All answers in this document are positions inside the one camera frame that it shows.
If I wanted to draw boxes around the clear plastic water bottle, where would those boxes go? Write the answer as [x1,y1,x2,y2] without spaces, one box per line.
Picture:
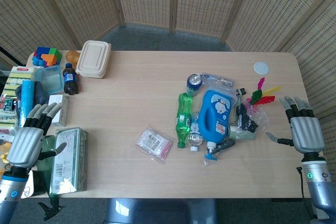
[188,112,204,153]

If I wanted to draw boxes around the zip bag with red strips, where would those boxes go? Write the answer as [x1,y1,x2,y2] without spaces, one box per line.
[135,126,174,164]

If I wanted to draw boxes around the small white cardboard box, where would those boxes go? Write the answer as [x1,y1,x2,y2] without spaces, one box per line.
[48,94,69,127]

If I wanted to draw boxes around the blue drink can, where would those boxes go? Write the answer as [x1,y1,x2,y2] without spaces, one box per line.
[186,73,203,95]

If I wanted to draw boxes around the yellow sponge pack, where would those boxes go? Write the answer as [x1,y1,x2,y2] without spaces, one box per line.
[2,66,38,97]

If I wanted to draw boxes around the small cola bottle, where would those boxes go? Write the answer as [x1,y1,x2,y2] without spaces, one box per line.
[62,62,79,95]

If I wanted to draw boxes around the pale green box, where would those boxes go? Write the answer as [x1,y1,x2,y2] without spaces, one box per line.
[229,126,257,141]

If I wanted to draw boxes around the orange translucent ball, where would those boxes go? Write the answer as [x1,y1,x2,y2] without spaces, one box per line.
[65,50,80,65]

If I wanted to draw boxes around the black object in crinkled bag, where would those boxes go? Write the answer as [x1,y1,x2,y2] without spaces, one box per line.
[235,102,259,133]

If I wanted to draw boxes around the green tea box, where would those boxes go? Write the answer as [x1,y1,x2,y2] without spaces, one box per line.
[49,127,88,195]

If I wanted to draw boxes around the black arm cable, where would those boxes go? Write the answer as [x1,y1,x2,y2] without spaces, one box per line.
[296,166,317,218]

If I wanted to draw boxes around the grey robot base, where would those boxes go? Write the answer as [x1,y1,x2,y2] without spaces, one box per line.
[104,198,218,224]

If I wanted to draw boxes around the printed snack packet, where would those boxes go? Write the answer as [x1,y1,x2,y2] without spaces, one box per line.
[0,94,19,133]

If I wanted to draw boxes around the colourful feather shuttlecock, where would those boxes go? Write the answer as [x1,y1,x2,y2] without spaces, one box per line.
[246,77,281,107]

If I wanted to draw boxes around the blue rolled cloth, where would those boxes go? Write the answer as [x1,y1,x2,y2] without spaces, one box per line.
[20,80,36,127]

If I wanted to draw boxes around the black remote-shaped device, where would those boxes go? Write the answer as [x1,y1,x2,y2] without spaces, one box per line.
[213,138,236,154]

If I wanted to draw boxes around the colourful building blocks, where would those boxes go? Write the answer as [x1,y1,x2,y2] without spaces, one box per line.
[31,46,62,68]

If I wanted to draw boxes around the robot right five-finger hand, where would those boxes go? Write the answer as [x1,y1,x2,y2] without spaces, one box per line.
[265,96,326,154]

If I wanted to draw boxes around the stack of beige lunch boxes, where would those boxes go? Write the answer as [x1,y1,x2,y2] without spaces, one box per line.
[76,40,112,79]

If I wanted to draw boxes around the blue detergent pump bottle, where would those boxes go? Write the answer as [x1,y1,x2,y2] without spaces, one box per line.
[197,90,233,162]

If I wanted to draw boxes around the clear bag with small parts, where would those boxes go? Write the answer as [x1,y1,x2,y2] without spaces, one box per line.
[201,72,235,88]

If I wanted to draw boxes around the green plastic soda bottle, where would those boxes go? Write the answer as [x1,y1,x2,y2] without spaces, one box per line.
[175,92,193,149]

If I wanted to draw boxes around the blue clear plastic container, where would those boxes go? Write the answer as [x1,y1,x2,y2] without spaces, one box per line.
[35,64,65,95]

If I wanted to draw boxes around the black clamp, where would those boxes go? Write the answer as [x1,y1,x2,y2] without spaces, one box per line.
[38,197,66,221]

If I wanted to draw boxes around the robot left five-finger hand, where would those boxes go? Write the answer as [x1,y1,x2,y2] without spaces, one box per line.
[6,102,68,169]

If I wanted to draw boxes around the white round disc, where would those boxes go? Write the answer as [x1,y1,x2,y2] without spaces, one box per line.
[253,61,270,76]

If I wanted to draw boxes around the grey cloth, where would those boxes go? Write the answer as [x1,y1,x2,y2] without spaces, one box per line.
[15,80,50,111]

